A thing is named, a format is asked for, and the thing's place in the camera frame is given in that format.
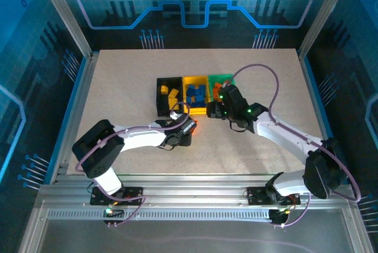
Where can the long blue lego brick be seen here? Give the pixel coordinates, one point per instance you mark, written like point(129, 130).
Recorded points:
point(202, 89)

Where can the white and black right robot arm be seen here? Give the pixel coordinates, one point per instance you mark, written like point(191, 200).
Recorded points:
point(283, 137)

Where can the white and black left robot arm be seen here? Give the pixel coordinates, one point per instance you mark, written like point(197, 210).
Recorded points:
point(141, 139)

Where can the yellow plastic bin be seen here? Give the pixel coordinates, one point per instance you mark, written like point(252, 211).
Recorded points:
point(198, 111)

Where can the green plastic bin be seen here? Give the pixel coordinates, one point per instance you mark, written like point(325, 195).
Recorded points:
point(212, 80)

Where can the black plastic bin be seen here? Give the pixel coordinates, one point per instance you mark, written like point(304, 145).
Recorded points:
point(161, 108)

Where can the black control box with light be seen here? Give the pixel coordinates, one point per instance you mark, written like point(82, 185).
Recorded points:
point(116, 214)

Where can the aluminium frame cross beam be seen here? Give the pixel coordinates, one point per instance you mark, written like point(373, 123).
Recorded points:
point(192, 189)

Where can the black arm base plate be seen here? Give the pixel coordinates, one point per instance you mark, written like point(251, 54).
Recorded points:
point(257, 195)
point(133, 195)

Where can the aluminium side rail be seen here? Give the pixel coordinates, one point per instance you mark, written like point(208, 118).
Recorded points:
point(74, 117)
point(322, 117)

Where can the aluminium frame post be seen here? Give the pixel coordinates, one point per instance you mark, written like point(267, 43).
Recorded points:
point(65, 13)
point(324, 13)

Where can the aluminium lower frame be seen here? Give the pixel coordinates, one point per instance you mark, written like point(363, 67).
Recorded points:
point(357, 229)

